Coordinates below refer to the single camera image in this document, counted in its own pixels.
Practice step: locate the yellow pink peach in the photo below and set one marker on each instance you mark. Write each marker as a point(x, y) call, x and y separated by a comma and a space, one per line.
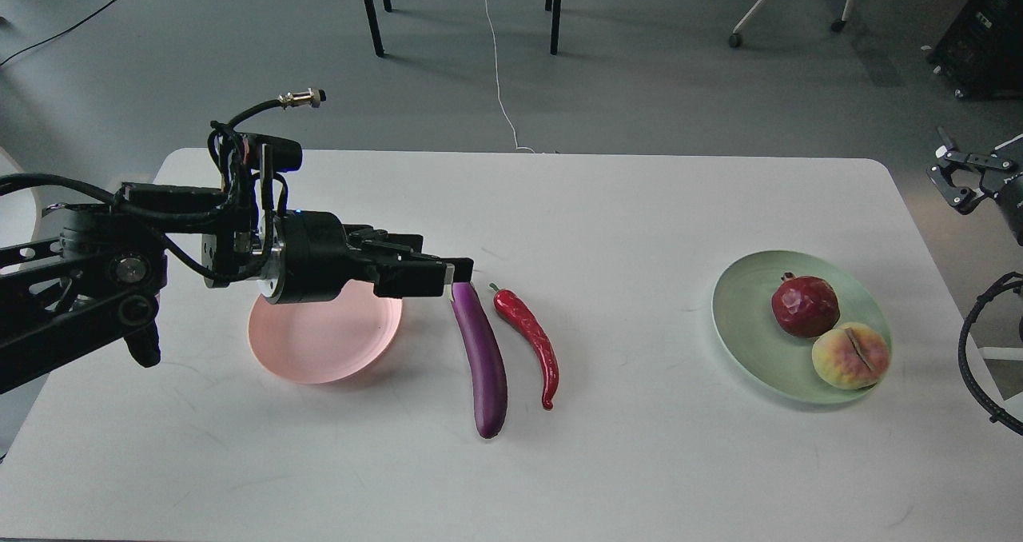
point(851, 356)

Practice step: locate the pink plate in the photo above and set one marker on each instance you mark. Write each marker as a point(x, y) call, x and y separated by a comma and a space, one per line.
point(326, 341)

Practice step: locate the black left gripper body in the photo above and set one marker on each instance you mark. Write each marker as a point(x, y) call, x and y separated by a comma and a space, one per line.
point(310, 259)

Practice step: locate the black table leg left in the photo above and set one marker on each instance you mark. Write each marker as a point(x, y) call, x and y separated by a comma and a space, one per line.
point(369, 7)

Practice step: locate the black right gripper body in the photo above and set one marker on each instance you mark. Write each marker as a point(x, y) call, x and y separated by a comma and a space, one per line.
point(1013, 198)

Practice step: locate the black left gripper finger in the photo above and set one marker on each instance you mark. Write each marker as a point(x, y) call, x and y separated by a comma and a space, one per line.
point(401, 279)
point(401, 247)

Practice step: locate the black table leg right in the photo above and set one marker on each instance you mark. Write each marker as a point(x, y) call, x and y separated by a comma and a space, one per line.
point(554, 8)

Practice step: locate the red chili pepper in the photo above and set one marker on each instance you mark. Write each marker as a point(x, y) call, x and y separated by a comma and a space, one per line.
point(517, 313)

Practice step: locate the black table leg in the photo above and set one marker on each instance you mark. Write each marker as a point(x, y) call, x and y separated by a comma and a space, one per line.
point(369, 7)
point(554, 8)

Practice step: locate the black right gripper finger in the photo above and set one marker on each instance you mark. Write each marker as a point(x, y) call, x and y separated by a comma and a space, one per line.
point(964, 179)

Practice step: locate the red pomegranate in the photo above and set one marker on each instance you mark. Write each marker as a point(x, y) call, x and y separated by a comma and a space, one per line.
point(805, 306)

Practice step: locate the green plate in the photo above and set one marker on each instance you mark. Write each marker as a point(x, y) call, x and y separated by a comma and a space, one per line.
point(774, 359)

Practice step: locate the black equipment case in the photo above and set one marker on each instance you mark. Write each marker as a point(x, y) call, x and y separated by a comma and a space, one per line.
point(981, 53)

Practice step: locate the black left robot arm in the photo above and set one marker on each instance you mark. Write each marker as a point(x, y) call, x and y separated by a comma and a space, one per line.
point(98, 280)

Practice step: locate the purple eggplant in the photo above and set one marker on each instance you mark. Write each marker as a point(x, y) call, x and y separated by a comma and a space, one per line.
point(489, 378)

